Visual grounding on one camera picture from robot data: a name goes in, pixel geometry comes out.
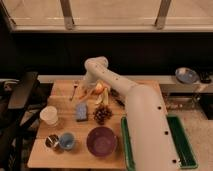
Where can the blue sponge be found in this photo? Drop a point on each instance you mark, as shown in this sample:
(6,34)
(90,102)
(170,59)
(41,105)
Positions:
(81,112)

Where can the white paper cup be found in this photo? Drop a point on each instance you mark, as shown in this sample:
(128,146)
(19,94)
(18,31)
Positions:
(49,115)

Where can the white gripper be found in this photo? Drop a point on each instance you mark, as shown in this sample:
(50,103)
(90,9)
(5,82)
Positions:
(89,81)

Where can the dark grape bunch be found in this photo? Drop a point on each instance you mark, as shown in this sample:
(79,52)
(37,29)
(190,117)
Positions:
(102,113)

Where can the purple bowl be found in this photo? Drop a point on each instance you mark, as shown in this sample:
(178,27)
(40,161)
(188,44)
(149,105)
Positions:
(101,141)

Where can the green plastic tray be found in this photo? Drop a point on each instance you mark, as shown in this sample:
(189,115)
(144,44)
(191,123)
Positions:
(187,158)

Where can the wooden cutting board table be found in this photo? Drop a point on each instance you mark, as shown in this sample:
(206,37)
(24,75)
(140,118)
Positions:
(79,157)

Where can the grey plate on ledge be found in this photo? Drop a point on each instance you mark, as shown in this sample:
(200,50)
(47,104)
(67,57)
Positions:
(186,75)

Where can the black handled peeler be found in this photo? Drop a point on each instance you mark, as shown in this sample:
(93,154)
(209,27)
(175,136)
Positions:
(117,97)

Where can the blue ceramic cup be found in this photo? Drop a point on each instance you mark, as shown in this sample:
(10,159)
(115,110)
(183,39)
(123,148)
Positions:
(66,141)

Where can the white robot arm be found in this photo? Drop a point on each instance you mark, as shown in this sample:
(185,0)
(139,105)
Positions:
(151,140)

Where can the yellow banana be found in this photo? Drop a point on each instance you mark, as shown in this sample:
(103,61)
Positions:
(103,98)

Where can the black chair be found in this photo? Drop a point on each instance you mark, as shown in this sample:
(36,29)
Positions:
(20,104)

